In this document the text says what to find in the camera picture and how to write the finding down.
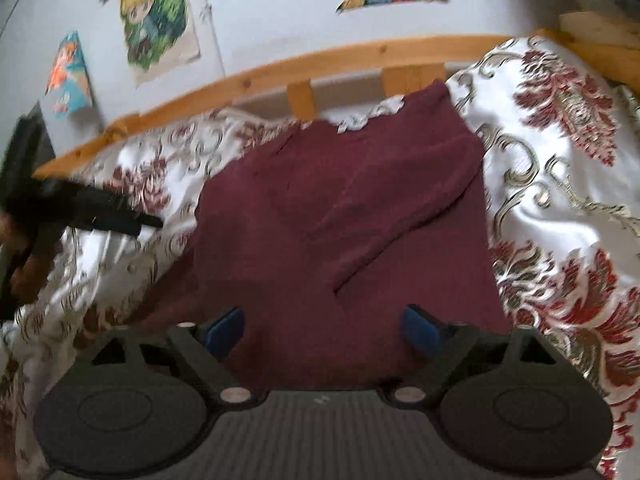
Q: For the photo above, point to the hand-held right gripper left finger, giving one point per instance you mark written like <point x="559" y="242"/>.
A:
<point x="227" y="331"/>

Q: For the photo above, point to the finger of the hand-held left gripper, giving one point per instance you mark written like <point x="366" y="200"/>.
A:
<point x="110" y="217"/>

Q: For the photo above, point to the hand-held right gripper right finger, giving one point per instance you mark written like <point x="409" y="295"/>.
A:
<point x="421" y="331"/>

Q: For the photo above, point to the maroon towel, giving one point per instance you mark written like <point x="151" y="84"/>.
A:
<point x="325" y="210"/>

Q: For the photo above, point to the person's left hand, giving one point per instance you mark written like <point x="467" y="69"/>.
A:
<point x="27" y="275"/>

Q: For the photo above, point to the dark grey screen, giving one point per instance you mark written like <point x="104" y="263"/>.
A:
<point x="42" y="135"/>

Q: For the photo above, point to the floral white satin bedspread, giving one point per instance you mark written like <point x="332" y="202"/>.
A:
<point x="550" y="185"/>

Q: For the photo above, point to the light wooden boards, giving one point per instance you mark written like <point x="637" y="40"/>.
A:
<point x="600" y="30"/>

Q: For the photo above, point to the orange and blue wall poster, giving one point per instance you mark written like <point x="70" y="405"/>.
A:
<point x="67" y="75"/>

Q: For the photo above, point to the blond cartoon figure wall poster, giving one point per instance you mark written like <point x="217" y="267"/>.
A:
<point x="160" y="25"/>

